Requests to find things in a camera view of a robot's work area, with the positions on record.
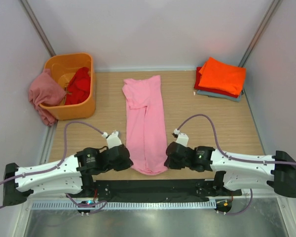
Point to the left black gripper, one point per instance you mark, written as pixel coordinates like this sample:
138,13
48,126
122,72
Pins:
125,159

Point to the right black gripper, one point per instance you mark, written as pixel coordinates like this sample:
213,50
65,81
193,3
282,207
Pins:
172,157

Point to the pink t-shirt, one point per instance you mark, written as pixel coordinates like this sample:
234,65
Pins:
145,125

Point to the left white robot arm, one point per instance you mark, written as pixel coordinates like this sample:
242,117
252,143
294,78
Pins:
72,176

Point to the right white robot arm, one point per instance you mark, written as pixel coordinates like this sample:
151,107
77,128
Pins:
237,171

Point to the folded grey t-shirt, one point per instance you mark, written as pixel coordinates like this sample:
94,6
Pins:
216,95

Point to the red shirt in basket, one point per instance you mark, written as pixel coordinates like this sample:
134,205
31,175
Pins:
78,89

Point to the folded orange t-shirt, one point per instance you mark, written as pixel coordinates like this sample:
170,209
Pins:
218,77

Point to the dusty pink shirt on basket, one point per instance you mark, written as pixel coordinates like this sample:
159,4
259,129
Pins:
45,90

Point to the orange plastic basket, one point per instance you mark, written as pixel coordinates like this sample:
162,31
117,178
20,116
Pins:
63,68

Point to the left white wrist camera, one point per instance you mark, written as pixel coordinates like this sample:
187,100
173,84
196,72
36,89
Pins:
113,139

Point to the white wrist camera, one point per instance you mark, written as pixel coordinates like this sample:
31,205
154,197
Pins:
113,139
181,138

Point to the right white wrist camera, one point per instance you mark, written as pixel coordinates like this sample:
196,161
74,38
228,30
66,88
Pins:
181,138

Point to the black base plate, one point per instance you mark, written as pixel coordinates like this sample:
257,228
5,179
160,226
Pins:
157,191

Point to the white slotted cable duct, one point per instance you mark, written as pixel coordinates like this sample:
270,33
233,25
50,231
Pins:
68,205

